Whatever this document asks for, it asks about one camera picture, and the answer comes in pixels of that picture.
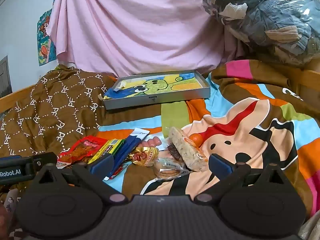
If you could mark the clear biscuit packet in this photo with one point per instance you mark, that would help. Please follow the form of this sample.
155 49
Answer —
167 170

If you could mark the cartoon wall poster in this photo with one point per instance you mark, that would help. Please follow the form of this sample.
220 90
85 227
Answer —
45 45

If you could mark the small orange tangerine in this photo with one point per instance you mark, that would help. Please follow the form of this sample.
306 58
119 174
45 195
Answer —
195 138

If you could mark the pink sausage pack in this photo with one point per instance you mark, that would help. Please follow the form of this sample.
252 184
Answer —
151 142

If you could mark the blue white stick sachet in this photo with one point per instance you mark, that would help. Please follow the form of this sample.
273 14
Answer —
137 142
125 151

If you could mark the clear bag of clothes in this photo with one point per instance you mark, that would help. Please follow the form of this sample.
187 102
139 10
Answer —
270 17

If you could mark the light printed cloth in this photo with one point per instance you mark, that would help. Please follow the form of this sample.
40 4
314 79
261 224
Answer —
11 200

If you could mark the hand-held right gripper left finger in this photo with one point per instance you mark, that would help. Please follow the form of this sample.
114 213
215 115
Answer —
101 164

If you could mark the grey wall panel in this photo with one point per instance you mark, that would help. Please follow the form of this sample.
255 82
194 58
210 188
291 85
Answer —
5 77

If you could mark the grey tray with cartoon picture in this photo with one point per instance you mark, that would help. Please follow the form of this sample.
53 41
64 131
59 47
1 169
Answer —
130 103

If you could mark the yellow green snack packet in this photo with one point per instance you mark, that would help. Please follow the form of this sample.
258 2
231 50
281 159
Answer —
110 146

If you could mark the red tofu snack packet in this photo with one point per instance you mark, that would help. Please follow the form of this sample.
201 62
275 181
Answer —
80 150

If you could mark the nut cake packet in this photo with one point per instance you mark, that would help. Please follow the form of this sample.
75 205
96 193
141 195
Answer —
186 150

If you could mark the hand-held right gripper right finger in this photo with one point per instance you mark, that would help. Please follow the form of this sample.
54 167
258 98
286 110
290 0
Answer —
220 166

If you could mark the gold snack packet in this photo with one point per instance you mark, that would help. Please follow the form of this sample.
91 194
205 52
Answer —
143 155

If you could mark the pink sheet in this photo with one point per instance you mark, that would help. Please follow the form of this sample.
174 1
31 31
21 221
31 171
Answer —
137 30

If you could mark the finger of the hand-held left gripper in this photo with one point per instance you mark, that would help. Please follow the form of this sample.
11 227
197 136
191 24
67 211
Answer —
10 161
42 160

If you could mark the brown patterned quilt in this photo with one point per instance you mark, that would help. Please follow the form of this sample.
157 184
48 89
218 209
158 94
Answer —
50 110

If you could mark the colourful cartoon printed blanket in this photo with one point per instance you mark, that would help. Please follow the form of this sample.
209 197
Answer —
250 120

